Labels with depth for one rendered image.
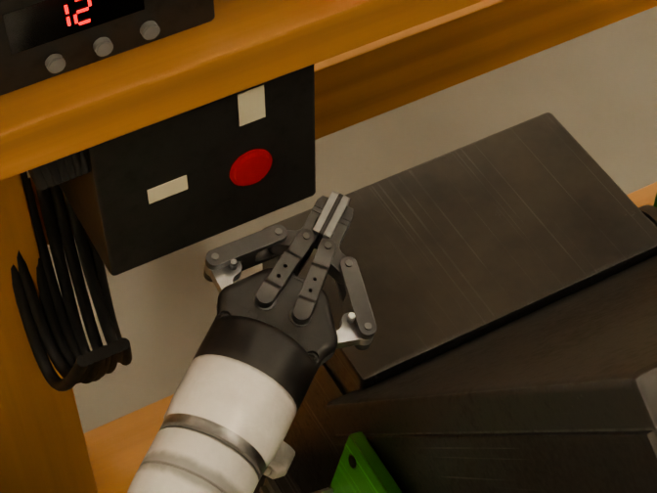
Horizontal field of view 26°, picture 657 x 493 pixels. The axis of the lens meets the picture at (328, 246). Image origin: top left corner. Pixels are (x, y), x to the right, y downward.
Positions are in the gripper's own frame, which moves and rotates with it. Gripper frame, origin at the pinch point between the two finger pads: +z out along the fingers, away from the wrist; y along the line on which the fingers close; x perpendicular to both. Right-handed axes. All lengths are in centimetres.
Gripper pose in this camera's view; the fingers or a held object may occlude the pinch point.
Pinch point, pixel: (329, 220)
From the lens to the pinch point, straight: 98.3
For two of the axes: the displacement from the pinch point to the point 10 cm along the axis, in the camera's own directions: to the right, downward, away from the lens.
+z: 3.9, -7.7, 5.0
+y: -9.1, -4.1, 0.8
